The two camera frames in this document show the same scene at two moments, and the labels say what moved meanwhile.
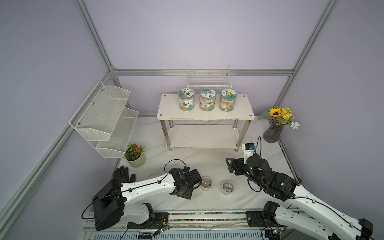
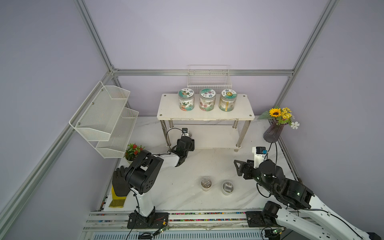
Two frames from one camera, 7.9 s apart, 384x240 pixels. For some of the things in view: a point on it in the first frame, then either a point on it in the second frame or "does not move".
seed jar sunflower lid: x=227 y=100 does not move
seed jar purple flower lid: x=207 y=99 does not move
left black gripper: x=188 y=193 to x=192 y=147
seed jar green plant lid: x=186 y=99 does not move
